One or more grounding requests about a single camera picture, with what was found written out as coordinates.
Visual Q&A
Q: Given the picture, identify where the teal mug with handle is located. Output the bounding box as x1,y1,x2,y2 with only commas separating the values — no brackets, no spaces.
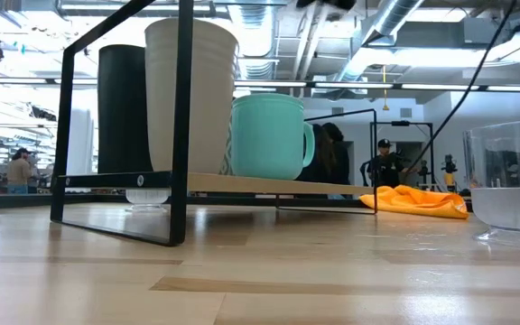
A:
230,93,317,181

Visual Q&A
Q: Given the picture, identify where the grey patterned mug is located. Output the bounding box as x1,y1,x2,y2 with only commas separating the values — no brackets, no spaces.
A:
218,112,235,177

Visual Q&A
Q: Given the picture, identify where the tall cream ribbed cup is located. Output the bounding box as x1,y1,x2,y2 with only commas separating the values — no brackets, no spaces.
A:
144,17,240,175

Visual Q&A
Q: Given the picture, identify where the tall black cup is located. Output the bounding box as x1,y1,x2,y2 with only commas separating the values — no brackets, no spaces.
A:
97,43,153,175

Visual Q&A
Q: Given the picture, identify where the person with long hair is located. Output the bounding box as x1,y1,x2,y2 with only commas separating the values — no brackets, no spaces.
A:
295,123,338,200

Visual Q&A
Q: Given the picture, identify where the person in dark top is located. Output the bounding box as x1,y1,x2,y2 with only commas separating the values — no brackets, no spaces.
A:
322,122,352,200

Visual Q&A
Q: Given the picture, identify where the small clear glass cup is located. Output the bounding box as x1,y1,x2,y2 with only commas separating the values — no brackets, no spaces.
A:
124,188,172,213

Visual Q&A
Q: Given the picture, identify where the person with cap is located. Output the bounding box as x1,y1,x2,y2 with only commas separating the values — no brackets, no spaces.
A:
359,138,420,189

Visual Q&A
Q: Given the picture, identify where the yellow hanging pendant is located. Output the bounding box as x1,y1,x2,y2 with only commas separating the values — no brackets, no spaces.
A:
380,65,391,112

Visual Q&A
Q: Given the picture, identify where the orange cloth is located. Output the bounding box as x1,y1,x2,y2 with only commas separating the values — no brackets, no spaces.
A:
358,184,470,221

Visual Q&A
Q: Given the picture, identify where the yellow and black device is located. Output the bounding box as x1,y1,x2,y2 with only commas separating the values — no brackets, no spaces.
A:
440,153,460,193

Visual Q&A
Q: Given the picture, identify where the person in tan top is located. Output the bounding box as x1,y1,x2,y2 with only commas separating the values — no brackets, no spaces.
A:
5,147,33,195

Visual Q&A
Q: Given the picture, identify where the clear glass bowl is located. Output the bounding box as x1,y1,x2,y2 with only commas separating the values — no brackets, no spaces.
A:
462,117,520,247

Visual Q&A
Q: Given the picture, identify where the wooden shelf with black frame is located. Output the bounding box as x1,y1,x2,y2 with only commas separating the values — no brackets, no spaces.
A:
50,0,379,247

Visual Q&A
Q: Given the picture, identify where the black metal frame stand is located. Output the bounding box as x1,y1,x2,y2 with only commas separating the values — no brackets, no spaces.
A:
369,119,436,190

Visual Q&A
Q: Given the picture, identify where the silver ceiling air duct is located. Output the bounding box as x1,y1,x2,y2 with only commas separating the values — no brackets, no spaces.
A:
331,0,426,83

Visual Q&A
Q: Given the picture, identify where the black hanging cable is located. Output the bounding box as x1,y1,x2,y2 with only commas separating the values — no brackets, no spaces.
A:
404,0,519,173

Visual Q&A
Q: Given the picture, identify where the black table edge rail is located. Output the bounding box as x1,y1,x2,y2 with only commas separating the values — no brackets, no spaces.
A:
0,190,378,210

